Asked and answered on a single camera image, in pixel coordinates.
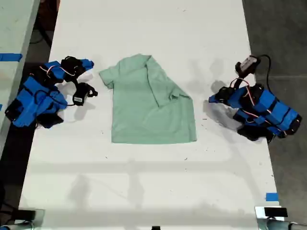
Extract pale green T-shirt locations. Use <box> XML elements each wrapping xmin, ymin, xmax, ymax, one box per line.
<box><xmin>99</xmin><ymin>54</ymin><xmax>198</xmax><ymax>145</ymax></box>

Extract long blue tape strip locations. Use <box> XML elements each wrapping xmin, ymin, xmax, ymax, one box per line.
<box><xmin>0</xmin><ymin>53</ymin><xmax>24</xmax><ymax>63</ymax></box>

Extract pale side table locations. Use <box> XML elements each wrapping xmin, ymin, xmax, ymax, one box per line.
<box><xmin>0</xmin><ymin>0</ymin><xmax>42</xmax><ymax>156</ymax></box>

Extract small black box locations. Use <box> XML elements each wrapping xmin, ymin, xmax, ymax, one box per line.
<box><xmin>17</xmin><ymin>208</ymin><xmax>36</xmax><ymax>220</ymax></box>
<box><xmin>264</xmin><ymin>207</ymin><xmax>288</xmax><ymax>218</ymax></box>

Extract grey metal tube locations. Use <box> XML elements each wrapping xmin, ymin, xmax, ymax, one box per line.
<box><xmin>0</xmin><ymin>221</ymin><xmax>35</xmax><ymax>230</ymax></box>
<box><xmin>266</xmin><ymin>219</ymin><xmax>307</xmax><ymax>230</ymax></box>

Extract red white arm wire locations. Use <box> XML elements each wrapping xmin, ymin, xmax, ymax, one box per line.
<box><xmin>39</xmin><ymin>65</ymin><xmax>81</xmax><ymax>78</ymax></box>
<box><xmin>229</xmin><ymin>78</ymin><xmax>273</xmax><ymax>123</ymax></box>

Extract black camera stalk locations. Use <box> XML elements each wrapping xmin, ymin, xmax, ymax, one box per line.
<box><xmin>71</xmin><ymin>76</ymin><xmax>81</xmax><ymax>92</ymax></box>
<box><xmin>231</xmin><ymin>71</ymin><xmax>248</xmax><ymax>90</ymax></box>

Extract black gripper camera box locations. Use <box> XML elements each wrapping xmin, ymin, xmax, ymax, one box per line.
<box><xmin>235</xmin><ymin>55</ymin><xmax>261</xmax><ymax>78</ymax></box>

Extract thin black floor cable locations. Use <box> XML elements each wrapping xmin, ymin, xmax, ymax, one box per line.
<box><xmin>30</xmin><ymin>23</ymin><xmax>53</xmax><ymax>47</ymax></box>

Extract shiny metal bracket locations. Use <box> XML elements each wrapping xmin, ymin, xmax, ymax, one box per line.
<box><xmin>254</xmin><ymin>206</ymin><xmax>289</xmax><ymax>230</ymax></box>
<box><xmin>14</xmin><ymin>208</ymin><xmax>46</xmax><ymax>230</ymax></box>

